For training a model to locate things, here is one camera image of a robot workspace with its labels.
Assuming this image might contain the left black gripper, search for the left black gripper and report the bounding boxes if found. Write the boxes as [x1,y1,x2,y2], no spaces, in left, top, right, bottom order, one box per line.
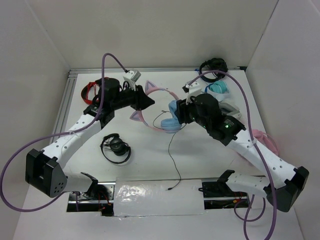
[111,81,155,111]

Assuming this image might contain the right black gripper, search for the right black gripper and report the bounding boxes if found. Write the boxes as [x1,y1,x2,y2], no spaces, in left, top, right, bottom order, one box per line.
[173,93,210,130]

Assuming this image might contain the thin black headphone cable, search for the thin black headphone cable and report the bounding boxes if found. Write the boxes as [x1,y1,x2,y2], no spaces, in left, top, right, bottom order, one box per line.
[151,109,186,193]

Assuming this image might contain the pink blue cat-ear headphones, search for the pink blue cat-ear headphones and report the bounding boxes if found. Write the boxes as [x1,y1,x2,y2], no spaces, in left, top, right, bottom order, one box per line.
[129,80,182,134]

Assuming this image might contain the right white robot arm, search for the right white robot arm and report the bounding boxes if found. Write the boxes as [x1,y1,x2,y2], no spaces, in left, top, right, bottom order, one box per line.
[175,93,310,213]

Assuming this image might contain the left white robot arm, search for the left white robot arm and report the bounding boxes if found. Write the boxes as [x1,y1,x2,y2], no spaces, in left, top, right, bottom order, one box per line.
[25,78,155,200]

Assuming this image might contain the grey white headphones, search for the grey white headphones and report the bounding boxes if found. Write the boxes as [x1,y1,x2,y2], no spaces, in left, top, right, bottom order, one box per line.
[218,99,242,120]

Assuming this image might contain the teal white headphones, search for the teal white headphones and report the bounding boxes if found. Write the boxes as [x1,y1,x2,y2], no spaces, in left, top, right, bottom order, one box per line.
[203,80,231,102]

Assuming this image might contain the red black headphones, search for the red black headphones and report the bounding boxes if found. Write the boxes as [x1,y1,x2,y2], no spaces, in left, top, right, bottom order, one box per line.
[80,79,102,105]

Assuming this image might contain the small black headphones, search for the small black headphones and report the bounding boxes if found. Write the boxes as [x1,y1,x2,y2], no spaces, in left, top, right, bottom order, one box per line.
[99,133,132,165]

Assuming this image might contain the white taped front panel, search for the white taped front panel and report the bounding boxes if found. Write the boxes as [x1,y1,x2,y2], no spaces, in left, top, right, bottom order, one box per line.
[113,179,205,217]

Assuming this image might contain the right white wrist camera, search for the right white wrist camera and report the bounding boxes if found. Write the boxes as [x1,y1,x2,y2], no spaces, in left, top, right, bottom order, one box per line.
[182,81,202,97]

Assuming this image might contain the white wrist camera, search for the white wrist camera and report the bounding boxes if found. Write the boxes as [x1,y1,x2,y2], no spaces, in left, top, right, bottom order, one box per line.
[182,81,202,97]
[123,69,141,90]

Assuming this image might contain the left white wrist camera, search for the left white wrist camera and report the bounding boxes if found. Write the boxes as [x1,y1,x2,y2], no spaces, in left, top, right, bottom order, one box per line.
[123,69,141,90]

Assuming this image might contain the black headphones with blue cable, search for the black headphones with blue cable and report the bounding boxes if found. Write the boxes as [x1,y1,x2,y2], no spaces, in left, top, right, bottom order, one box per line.
[195,57,229,84]

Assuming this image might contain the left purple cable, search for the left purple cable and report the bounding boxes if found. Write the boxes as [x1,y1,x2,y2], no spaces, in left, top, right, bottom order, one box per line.
[0,52,128,213]

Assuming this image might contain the purple cable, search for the purple cable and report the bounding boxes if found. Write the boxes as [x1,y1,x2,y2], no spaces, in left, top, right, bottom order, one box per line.
[0,52,128,213]
[186,70,278,240]

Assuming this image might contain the aluminium frame rail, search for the aluminium frame rail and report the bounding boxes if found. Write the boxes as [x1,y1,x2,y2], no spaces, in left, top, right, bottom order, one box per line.
[48,67,247,143]

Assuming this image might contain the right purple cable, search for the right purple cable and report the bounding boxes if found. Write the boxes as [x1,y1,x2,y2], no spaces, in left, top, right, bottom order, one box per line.
[186,70,278,240]

